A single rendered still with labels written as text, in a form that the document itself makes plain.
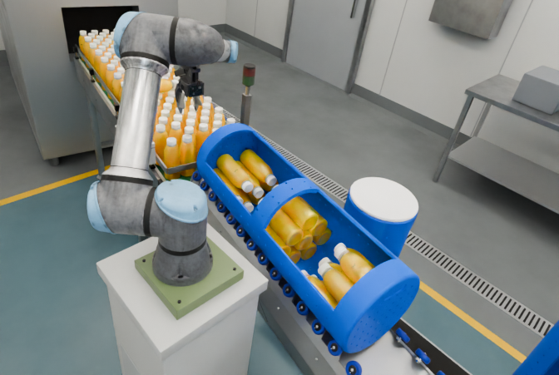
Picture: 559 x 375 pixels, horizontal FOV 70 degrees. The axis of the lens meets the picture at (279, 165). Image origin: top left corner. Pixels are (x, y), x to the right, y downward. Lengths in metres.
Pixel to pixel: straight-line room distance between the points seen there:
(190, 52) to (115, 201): 0.39
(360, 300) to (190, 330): 0.41
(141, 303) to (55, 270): 1.75
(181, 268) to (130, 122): 0.36
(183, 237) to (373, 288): 0.48
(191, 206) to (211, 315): 0.28
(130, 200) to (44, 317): 1.69
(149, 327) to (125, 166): 0.37
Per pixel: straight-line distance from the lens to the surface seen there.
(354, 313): 1.07
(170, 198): 0.93
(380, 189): 1.72
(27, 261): 2.89
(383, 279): 1.08
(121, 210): 0.96
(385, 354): 1.34
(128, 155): 0.98
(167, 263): 1.02
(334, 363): 1.28
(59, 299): 2.63
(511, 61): 4.38
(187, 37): 1.02
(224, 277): 1.06
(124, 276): 1.13
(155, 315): 1.04
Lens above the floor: 2.00
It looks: 34 degrees down
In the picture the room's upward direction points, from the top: 9 degrees clockwise
